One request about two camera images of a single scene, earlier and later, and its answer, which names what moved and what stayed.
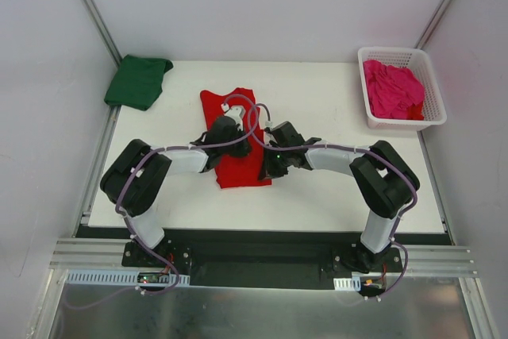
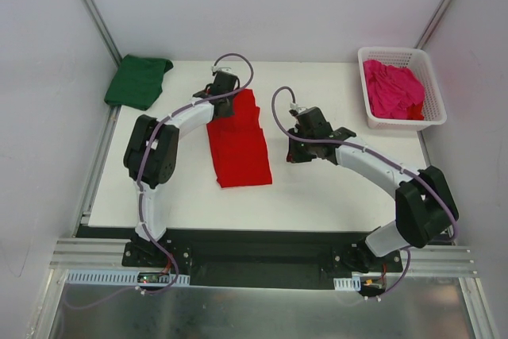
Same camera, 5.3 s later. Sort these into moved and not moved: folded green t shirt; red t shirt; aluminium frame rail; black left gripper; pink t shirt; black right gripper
Moved: black left gripper; black right gripper
Not moved: folded green t shirt; pink t shirt; red t shirt; aluminium frame rail
